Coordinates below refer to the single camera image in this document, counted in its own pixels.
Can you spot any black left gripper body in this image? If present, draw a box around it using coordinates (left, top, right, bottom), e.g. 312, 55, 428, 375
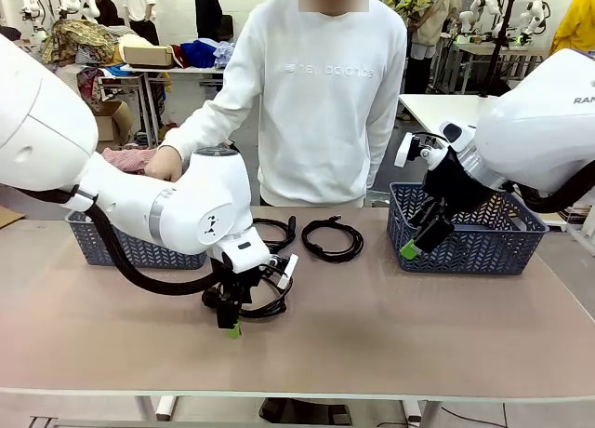
211, 253, 264, 308

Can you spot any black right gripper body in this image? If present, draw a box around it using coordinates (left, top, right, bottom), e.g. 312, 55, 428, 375
420, 146, 494, 215

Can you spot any person's left forearm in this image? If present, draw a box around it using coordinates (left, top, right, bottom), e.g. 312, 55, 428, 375
365, 111, 400, 192

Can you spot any person's right forearm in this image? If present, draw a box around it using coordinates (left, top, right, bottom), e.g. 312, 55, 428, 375
157, 92, 238, 162

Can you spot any person's right hand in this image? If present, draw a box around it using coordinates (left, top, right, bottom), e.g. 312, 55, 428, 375
142, 144, 185, 183

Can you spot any grey perforated plastic basket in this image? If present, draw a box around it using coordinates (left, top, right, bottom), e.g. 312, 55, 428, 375
64, 209, 209, 270
387, 181, 550, 276

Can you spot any white empty table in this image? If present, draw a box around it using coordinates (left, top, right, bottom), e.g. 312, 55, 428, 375
398, 94, 496, 129

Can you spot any white table leg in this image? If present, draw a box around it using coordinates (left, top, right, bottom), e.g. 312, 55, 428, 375
403, 399, 427, 423
155, 394, 179, 422

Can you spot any person in white sweatshirt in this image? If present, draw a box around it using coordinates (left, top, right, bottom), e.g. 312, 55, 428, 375
204, 0, 408, 209

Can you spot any black tripod stand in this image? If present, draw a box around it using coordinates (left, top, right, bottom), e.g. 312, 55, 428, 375
480, 0, 521, 98

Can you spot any grey background workbench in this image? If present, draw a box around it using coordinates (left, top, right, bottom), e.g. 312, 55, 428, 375
448, 40, 554, 95

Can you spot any pink checked cloth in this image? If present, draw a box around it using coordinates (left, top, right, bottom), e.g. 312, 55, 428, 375
100, 147, 162, 177

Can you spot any bystander in beige top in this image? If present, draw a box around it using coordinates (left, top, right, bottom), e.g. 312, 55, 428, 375
406, 0, 461, 95

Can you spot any bystander in yellow patterned shirt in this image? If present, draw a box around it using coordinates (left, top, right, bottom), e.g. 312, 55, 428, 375
375, 0, 433, 24

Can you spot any open cardboard box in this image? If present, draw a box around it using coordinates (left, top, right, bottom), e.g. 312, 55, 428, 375
91, 100, 136, 146

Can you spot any bystander in yellow jacket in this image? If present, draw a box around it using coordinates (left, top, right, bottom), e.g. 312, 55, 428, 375
551, 0, 595, 57

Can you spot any light blue shirt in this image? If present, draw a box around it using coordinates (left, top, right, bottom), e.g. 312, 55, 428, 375
213, 40, 239, 71

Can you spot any white table with clothes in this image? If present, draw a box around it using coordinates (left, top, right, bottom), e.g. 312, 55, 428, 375
99, 63, 229, 145

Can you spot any blue cloth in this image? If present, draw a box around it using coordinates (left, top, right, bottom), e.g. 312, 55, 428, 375
178, 39, 219, 70

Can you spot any flat cardboard sheet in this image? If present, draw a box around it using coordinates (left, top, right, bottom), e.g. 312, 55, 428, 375
0, 206, 27, 230

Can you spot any closed cardboard box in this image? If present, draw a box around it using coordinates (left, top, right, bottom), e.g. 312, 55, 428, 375
122, 45, 177, 69

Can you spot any bystander in black clothes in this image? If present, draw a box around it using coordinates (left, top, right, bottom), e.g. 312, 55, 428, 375
193, 0, 224, 42

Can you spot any olive patterned clothes pile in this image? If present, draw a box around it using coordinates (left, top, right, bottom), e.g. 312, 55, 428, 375
39, 18, 117, 67

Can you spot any bystander in white shirt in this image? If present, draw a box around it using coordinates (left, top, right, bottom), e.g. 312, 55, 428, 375
125, 0, 162, 46

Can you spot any bystander with face mask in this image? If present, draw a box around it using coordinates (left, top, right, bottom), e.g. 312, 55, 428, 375
90, 0, 120, 27

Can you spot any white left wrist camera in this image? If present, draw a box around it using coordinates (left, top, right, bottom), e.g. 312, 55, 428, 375
273, 254, 299, 288

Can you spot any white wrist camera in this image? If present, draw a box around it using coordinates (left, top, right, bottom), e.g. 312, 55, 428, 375
394, 132, 423, 168
273, 254, 299, 288

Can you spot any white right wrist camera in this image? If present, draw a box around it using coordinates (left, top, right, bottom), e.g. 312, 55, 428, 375
394, 132, 423, 168

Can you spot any thin black USB cable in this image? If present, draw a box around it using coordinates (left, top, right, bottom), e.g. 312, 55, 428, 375
300, 215, 365, 263

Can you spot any black right arm hose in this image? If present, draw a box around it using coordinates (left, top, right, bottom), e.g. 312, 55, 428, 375
504, 167, 595, 215

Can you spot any black arm hose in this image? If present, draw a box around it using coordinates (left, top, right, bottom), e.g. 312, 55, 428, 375
504, 167, 595, 215
18, 185, 224, 297

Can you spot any black left arm hose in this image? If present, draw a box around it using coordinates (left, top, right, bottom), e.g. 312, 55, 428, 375
18, 185, 224, 297

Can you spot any black table base plate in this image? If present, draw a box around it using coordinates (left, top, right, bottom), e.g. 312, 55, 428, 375
258, 397, 353, 427

